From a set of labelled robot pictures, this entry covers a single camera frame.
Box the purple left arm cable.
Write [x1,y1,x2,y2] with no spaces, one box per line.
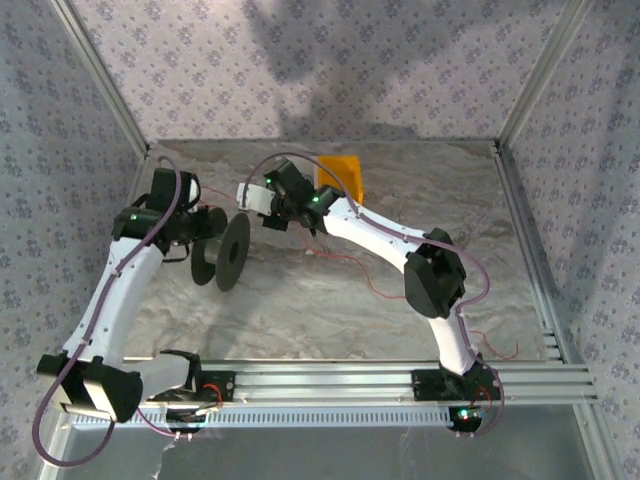
[31,155,221,469]

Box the red cable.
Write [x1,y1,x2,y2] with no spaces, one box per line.
[199,185,521,361]

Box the aluminium frame post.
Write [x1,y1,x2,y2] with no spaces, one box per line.
[496,0,597,147]
[49,0,151,157]

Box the black cable spool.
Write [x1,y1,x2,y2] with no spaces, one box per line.
[190,207,252,293]

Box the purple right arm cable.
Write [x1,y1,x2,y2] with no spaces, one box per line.
[244,152,506,440]

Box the orange plastic bin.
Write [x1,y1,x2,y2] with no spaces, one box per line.
[317,155,366,206]

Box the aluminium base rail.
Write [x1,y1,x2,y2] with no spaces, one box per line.
[122,357,601,406]

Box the white slotted cable duct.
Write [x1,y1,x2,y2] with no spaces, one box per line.
[74,407,456,430]

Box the aluminium side rail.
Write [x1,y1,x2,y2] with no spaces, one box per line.
[492,142,571,364]
[119,149,152,216]

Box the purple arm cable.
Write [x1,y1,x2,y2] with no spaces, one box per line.
[244,152,506,440]
[31,155,221,469]

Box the black controller board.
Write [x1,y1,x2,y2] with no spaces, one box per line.
[164,407,207,435]
[448,405,485,434]

